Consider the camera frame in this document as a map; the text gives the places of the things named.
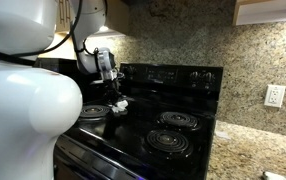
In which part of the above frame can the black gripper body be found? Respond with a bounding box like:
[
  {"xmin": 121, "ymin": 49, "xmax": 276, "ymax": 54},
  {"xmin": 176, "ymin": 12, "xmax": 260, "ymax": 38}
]
[{"xmin": 102, "ymin": 73, "xmax": 122, "ymax": 104}]

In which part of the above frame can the white napkin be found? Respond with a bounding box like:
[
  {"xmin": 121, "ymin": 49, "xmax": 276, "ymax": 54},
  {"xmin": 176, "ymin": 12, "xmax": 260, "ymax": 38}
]
[{"xmin": 112, "ymin": 100, "xmax": 128, "ymax": 113}]

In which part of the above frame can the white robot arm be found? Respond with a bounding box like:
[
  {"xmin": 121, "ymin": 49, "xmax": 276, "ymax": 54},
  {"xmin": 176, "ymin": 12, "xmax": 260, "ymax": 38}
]
[{"xmin": 0, "ymin": 0, "xmax": 82, "ymax": 180}]

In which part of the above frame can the black electric stove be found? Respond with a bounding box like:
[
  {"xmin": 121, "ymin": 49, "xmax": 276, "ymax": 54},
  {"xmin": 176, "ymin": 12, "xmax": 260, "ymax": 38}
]
[{"xmin": 54, "ymin": 63, "xmax": 223, "ymax": 180}]

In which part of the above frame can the black microwave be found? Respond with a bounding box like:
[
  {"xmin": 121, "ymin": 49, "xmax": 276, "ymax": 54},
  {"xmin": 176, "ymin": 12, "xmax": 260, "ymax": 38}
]
[{"xmin": 34, "ymin": 58, "xmax": 111, "ymax": 103}]

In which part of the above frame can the white upper cabinet right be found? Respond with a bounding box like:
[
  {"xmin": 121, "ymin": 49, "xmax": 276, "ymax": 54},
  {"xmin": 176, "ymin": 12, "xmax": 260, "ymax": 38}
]
[{"xmin": 233, "ymin": 0, "xmax": 286, "ymax": 26}]

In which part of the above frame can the white towel on counter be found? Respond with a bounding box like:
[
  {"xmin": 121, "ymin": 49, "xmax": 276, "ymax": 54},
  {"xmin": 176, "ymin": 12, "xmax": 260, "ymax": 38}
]
[{"xmin": 263, "ymin": 171, "xmax": 286, "ymax": 180}]

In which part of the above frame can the white wall outlet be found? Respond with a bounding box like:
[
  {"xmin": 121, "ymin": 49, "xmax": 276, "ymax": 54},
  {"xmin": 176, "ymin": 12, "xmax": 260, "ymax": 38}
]
[{"xmin": 264, "ymin": 84, "xmax": 286, "ymax": 108}]

